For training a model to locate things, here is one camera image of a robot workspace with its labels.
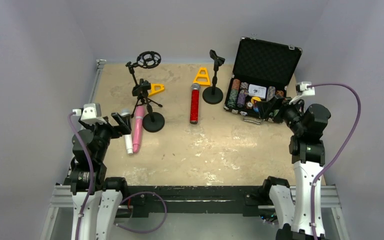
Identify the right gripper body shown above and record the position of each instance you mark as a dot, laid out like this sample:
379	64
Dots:
278	110

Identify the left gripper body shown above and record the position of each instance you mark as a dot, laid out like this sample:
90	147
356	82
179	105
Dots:
113	124

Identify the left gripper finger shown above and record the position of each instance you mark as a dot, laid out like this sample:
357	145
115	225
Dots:
117	117
127	127

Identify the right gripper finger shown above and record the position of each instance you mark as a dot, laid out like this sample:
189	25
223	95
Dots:
275	117
265	109

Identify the white microphone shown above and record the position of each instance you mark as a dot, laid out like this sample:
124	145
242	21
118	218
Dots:
128	138

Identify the pink microphone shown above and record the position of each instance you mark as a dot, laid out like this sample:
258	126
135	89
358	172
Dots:
138	128

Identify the black round-base clip stand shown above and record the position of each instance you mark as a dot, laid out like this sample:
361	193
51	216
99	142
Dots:
152	121

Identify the black tripod shock-mount stand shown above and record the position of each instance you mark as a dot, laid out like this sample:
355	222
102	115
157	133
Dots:
146	60

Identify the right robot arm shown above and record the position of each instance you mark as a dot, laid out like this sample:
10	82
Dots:
299	215

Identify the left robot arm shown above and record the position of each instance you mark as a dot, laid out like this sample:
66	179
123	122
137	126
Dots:
95	197

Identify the black round-base stand rear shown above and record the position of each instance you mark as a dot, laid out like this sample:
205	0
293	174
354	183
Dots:
212	94

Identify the white card deck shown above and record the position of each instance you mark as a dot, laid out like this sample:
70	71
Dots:
257	91

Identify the yellow triangle block left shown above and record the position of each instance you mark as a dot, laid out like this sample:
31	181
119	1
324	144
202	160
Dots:
156	88

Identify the yellow triangle block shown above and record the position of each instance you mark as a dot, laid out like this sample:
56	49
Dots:
202	77
156	88

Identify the black poker chip case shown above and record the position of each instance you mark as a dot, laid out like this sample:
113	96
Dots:
261	63

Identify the yellow triangle block rear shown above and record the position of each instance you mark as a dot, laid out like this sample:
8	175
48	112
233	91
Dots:
202	77

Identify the red glitter microphone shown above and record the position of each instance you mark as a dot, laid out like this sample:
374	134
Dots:
194	103

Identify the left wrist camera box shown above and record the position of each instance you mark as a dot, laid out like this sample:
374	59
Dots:
90	114

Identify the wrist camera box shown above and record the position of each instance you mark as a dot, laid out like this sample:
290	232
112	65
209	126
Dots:
303	89
90	114

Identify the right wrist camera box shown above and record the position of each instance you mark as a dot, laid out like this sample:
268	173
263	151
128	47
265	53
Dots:
303	89

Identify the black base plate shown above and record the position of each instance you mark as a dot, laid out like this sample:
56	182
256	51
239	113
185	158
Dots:
245	200

